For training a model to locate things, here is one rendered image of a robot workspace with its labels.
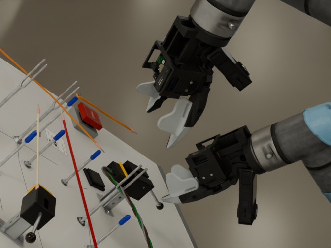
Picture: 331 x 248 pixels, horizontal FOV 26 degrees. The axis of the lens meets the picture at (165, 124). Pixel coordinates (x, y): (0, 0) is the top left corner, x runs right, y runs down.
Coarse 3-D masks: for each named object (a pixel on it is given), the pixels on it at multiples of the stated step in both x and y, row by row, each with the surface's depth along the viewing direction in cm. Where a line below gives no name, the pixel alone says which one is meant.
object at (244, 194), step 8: (240, 168) 125; (248, 168) 125; (240, 176) 125; (248, 176) 125; (256, 176) 128; (240, 184) 126; (248, 184) 125; (256, 184) 129; (240, 192) 126; (248, 192) 126; (256, 192) 130; (240, 200) 127; (248, 200) 126; (240, 208) 127; (248, 208) 127; (256, 208) 129; (240, 216) 128; (248, 216) 127; (256, 216) 130; (248, 224) 128
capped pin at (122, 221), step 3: (126, 216) 109; (129, 216) 109; (123, 219) 109; (126, 219) 109; (120, 222) 109; (123, 222) 109; (117, 225) 109; (120, 225) 109; (114, 228) 109; (108, 231) 110; (111, 231) 109; (105, 234) 110; (108, 234) 110; (102, 237) 110; (105, 237) 110; (99, 240) 110; (102, 240) 110; (87, 246) 111; (90, 246) 110; (93, 246) 110
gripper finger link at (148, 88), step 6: (144, 84) 115; (150, 84) 115; (138, 90) 116; (144, 90) 117; (150, 90) 117; (156, 96) 119; (162, 96) 118; (150, 102) 120; (156, 102) 119; (162, 102) 120; (150, 108) 120; (156, 108) 120
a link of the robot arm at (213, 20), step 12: (204, 0) 102; (192, 12) 104; (204, 12) 102; (216, 12) 101; (204, 24) 103; (216, 24) 102; (228, 24) 102; (240, 24) 105; (216, 36) 104; (228, 36) 104
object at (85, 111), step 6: (78, 108) 144; (84, 108) 144; (90, 108) 147; (84, 114) 142; (90, 114) 144; (96, 114) 147; (84, 120) 142; (90, 120) 142; (96, 120) 144; (90, 126) 145; (96, 126) 144
